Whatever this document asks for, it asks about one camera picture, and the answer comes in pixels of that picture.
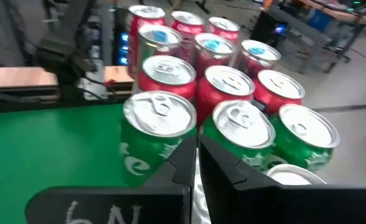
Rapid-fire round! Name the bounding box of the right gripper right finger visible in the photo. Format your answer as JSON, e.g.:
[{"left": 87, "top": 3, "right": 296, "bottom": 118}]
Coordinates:
[{"left": 198, "top": 135, "right": 366, "bottom": 224}]

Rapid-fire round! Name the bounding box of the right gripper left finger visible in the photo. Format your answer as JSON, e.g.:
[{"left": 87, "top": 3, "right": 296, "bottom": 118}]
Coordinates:
[{"left": 25, "top": 136, "right": 197, "bottom": 224}]

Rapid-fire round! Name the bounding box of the green Sprite can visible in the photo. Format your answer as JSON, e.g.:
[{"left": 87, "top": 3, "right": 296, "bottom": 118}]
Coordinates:
[
  {"left": 119, "top": 90, "right": 198, "bottom": 189},
  {"left": 201, "top": 99, "right": 277, "bottom": 172},
  {"left": 269, "top": 103, "right": 341, "bottom": 174}
]

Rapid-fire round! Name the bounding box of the red soda can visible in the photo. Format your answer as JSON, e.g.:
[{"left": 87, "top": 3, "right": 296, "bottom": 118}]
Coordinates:
[
  {"left": 196, "top": 64, "right": 256, "bottom": 127},
  {"left": 137, "top": 55, "right": 198, "bottom": 103},
  {"left": 252, "top": 68, "right": 306, "bottom": 116}
]

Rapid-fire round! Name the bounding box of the blue silver Red Bull can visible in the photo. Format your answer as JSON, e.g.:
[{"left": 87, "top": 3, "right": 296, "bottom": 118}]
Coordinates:
[
  {"left": 193, "top": 32, "right": 237, "bottom": 78},
  {"left": 135, "top": 24, "right": 183, "bottom": 68},
  {"left": 235, "top": 39, "right": 282, "bottom": 80}
]

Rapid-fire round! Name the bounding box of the red Coca-Cola can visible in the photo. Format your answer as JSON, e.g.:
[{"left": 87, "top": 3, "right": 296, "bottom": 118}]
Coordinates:
[
  {"left": 170, "top": 11, "right": 205, "bottom": 65},
  {"left": 127, "top": 4, "right": 166, "bottom": 78},
  {"left": 206, "top": 16, "right": 241, "bottom": 44}
]

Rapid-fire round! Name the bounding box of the black device blue light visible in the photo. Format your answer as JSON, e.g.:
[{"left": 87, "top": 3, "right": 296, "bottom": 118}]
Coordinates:
[{"left": 112, "top": 7, "right": 130, "bottom": 66}]

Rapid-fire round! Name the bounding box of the black floor box blue light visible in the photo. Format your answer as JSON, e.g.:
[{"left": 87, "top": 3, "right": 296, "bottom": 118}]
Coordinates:
[{"left": 250, "top": 11, "right": 289, "bottom": 49}]

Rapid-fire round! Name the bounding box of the blue plastic bin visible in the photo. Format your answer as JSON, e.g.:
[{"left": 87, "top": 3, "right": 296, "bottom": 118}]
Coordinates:
[{"left": 306, "top": 8, "right": 332, "bottom": 32}]

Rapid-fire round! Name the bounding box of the long wooden top table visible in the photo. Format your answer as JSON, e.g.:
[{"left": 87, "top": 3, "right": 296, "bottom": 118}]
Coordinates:
[{"left": 297, "top": 0, "right": 366, "bottom": 26}]

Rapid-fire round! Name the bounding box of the black metal rig frame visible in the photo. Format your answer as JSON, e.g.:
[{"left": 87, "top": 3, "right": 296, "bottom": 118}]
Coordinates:
[{"left": 0, "top": 85, "right": 134, "bottom": 114}]

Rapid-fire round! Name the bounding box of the grey metal frame table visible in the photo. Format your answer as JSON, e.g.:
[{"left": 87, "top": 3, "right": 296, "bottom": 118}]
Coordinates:
[{"left": 263, "top": 6, "right": 366, "bottom": 75}]

